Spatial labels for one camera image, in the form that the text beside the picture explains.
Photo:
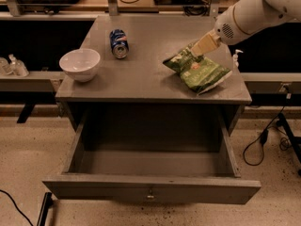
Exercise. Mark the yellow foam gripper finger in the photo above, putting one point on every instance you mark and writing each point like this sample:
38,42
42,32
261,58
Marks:
209,42

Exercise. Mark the green jalapeno chip bag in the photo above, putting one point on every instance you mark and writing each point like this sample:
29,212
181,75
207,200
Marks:
199,73

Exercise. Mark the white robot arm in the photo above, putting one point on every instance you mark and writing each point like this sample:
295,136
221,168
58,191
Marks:
244,19

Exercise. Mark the grey cabinet counter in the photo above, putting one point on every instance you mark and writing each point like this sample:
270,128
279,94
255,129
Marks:
141,76

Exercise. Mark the grey open top drawer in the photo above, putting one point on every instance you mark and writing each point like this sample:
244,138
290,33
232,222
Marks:
152,153

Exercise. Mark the white pump bottle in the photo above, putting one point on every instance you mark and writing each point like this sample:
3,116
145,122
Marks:
236,56

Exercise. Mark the blue soda can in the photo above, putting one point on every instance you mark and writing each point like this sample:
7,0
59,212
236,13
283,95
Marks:
119,43

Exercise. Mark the black stand leg right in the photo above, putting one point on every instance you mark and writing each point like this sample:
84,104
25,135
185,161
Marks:
295,141

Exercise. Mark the white ceramic bowl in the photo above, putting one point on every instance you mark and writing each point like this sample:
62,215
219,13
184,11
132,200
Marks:
81,64

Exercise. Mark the clear plastic bottle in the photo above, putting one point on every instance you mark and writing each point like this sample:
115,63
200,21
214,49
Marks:
17,66

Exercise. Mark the black stand foot left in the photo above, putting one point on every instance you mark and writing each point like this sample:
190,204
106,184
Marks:
47,203

